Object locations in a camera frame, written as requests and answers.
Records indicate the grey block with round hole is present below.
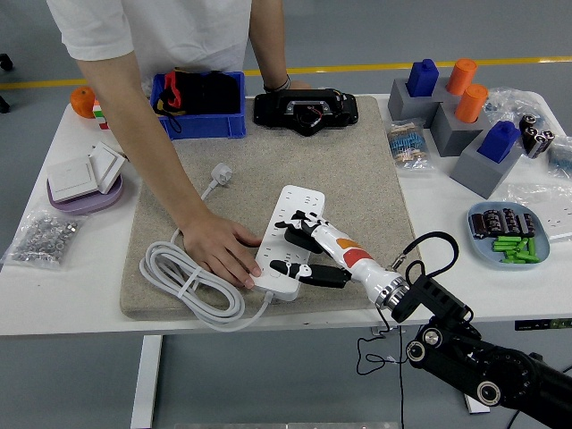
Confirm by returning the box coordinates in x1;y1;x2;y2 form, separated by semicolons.
435;76;459;103
429;101;491;157

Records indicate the person's right hand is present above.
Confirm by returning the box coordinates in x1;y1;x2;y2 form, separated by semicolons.
181;212;264;290

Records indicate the clear bag of metal nuts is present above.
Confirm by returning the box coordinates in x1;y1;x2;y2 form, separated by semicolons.
0;209;86;272

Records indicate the wristwatch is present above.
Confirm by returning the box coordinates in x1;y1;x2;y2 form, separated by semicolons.
262;75;291;94

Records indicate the clear bag of resistors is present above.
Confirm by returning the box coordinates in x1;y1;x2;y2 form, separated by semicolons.
385;118;435;171

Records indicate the person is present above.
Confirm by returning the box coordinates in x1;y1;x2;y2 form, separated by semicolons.
46;0;254;81

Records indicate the light blue plate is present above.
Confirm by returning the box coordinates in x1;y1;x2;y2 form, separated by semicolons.
467;200;551;269

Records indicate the black plug with cord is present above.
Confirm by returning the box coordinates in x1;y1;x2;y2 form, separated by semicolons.
283;226;406;376

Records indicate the orange fruit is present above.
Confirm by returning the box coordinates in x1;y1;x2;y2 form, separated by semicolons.
70;86;97;120

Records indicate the clear bag of blue parts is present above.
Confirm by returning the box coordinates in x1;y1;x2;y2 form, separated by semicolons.
484;87;549;126
547;136;572;180

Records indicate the grey-brown mat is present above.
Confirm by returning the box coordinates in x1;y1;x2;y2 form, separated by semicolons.
119;95;424;321

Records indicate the black desk control panel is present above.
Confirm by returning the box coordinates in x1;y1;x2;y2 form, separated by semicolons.
513;318;572;332

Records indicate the white power cord with plug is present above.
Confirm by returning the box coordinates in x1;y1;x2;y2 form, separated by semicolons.
139;162;274;332

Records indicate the grey block with square hole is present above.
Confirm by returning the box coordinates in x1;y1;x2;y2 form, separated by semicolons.
387;78;442;122
450;132;524;200

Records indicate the blue square peg block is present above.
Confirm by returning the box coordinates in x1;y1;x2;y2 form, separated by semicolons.
405;58;440;98
476;120;522;164

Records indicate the colourful puzzle cube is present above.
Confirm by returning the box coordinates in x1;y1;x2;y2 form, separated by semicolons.
92;100;111;130

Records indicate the thin black hanging cable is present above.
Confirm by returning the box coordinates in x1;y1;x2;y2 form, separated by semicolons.
397;330;405;429

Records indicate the clear plastic bag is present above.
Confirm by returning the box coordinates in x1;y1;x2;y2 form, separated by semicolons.
504;182;572;242

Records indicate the orange cylinder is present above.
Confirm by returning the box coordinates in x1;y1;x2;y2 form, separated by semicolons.
454;83;490;124
445;57;478;97

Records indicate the white power strip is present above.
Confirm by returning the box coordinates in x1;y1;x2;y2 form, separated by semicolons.
248;184;326;302

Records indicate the white table leg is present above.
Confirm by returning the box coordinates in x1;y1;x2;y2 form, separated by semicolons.
129;334;163;429
462;391;492;415

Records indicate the white double rocker switch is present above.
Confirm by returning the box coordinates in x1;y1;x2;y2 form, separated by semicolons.
88;141;128;195

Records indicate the blue plastic bin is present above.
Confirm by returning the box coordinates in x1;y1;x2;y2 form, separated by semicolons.
149;71;248;140

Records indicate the purple round tray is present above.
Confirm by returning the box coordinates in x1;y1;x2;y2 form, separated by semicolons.
46;173;125;216

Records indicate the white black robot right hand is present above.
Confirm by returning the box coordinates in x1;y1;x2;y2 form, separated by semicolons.
269;209;401;303

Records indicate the black office chair base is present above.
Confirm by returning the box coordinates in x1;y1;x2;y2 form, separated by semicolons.
0;53;14;114

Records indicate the black red fabric bundle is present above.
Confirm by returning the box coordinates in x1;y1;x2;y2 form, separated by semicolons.
153;67;242;133

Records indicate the black device housing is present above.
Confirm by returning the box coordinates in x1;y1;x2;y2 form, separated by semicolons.
253;88;360;138

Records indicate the white single rocker switch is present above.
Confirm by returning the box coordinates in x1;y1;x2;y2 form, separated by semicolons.
46;155;100;203

